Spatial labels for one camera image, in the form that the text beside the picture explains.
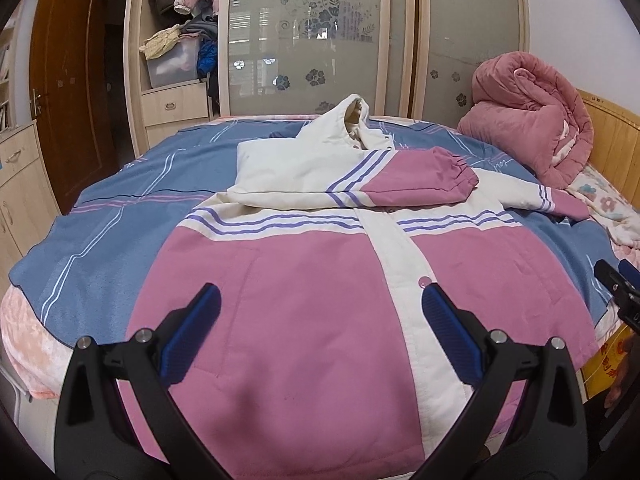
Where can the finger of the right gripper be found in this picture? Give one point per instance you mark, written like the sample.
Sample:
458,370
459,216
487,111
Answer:
629,272
609,277

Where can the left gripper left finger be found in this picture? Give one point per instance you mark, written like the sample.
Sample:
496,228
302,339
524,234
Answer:
94,438

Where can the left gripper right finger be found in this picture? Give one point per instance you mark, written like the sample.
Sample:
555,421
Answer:
548,435

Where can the pink and white hooded jacket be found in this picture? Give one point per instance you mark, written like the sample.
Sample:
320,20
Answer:
321,364

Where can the floral white blanket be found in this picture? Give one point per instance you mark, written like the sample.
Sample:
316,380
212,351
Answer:
608,207

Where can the peach fuzzy mattress cover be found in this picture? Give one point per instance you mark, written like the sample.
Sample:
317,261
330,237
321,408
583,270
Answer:
39,359

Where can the wooden bed headboard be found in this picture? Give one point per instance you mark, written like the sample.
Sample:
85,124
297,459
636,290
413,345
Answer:
616,148

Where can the rolled pink quilt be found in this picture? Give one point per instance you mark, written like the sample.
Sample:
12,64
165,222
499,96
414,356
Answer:
526,108

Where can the light wood side cabinet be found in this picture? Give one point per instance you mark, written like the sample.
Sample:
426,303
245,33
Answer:
28,205

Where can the light wood sliding wardrobe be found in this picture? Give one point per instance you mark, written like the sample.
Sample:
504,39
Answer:
406,58

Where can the brown wooden door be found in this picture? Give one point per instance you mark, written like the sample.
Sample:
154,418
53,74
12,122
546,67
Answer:
77,93

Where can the translucent plastic storage box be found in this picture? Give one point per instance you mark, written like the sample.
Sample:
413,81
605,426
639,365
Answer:
176,65

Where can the blue garment in wardrobe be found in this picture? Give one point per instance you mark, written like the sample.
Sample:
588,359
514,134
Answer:
207,57

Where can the yellow cloth on box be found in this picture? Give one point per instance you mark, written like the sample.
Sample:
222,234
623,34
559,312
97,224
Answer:
161,42

